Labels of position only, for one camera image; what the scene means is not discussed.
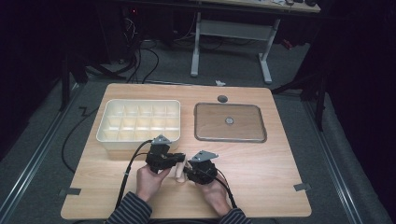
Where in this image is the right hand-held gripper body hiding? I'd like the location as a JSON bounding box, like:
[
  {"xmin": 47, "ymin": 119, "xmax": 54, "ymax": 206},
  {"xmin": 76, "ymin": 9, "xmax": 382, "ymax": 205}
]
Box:
[{"xmin": 190, "ymin": 150, "xmax": 219, "ymax": 185}]

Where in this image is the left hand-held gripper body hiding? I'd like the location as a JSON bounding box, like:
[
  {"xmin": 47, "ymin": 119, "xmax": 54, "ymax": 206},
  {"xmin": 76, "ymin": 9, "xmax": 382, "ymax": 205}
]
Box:
[{"xmin": 145, "ymin": 133, "xmax": 173, "ymax": 174}]

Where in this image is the pale pink sock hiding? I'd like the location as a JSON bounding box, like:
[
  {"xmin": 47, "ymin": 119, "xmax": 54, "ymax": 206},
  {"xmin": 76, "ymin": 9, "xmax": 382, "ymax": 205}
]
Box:
[{"xmin": 169, "ymin": 156, "xmax": 191, "ymax": 184}]

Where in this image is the cream divided storage box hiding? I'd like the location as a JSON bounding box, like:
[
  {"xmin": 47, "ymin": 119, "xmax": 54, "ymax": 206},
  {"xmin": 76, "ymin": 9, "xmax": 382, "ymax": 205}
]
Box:
[{"xmin": 95, "ymin": 98, "xmax": 182, "ymax": 152}]

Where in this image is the person's right hand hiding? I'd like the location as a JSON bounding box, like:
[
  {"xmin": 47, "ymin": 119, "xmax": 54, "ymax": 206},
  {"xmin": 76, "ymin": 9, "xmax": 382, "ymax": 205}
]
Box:
[{"xmin": 195, "ymin": 174, "xmax": 233, "ymax": 217}]

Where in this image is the person's left hand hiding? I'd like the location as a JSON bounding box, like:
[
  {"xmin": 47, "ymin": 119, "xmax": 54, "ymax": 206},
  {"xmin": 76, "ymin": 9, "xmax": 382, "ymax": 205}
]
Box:
[{"xmin": 135, "ymin": 164, "xmax": 172, "ymax": 203}]

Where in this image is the grey tape strip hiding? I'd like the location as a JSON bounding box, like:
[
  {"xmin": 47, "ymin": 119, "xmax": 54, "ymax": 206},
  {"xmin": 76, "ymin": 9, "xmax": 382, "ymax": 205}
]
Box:
[
  {"xmin": 293, "ymin": 182, "xmax": 312, "ymax": 192},
  {"xmin": 59, "ymin": 187, "xmax": 82, "ymax": 197}
]

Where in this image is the black metal stand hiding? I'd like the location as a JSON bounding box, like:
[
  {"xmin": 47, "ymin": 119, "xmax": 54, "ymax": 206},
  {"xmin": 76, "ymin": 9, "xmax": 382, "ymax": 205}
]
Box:
[
  {"xmin": 270, "ymin": 70, "xmax": 329, "ymax": 133},
  {"xmin": 58, "ymin": 55, "xmax": 92, "ymax": 112}
]

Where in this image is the white-legged wooden desk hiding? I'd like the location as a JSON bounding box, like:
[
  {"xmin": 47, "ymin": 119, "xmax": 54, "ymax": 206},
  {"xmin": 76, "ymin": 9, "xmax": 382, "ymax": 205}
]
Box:
[{"xmin": 190, "ymin": 0, "xmax": 321, "ymax": 85}]

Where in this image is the right hand-held gripper black cable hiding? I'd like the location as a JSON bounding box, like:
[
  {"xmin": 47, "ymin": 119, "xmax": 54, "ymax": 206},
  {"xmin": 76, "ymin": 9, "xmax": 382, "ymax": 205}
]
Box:
[{"xmin": 199, "ymin": 165, "xmax": 238, "ymax": 209}]

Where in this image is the hand-held gripper black cable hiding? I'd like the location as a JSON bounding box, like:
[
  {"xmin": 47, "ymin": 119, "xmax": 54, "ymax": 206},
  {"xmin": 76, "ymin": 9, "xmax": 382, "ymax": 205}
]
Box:
[
  {"xmin": 114, "ymin": 139, "xmax": 154, "ymax": 211},
  {"xmin": 199, "ymin": 165, "xmax": 238, "ymax": 209}
]

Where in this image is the left hand-held gripper black cable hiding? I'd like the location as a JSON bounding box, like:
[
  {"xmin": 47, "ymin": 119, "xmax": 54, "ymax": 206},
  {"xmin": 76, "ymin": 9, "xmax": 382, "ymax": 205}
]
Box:
[{"xmin": 114, "ymin": 139, "xmax": 154, "ymax": 211}]

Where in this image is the black floor cable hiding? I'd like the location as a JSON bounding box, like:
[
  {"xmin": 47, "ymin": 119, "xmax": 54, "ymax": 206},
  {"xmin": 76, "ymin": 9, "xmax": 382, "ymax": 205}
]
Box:
[{"xmin": 61, "ymin": 106, "xmax": 101, "ymax": 174}]

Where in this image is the bundle of black cables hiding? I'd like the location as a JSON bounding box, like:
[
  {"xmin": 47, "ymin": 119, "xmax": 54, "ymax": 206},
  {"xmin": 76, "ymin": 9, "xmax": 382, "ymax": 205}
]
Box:
[{"xmin": 120, "ymin": 12, "xmax": 161, "ymax": 85}]

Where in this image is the metal floor rail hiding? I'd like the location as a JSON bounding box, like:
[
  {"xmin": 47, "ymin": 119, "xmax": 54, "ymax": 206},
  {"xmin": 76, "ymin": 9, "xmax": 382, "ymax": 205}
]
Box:
[
  {"xmin": 302, "ymin": 99, "xmax": 364, "ymax": 224},
  {"xmin": 0, "ymin": 83, "xmax": 86, "ymax": 224}
]

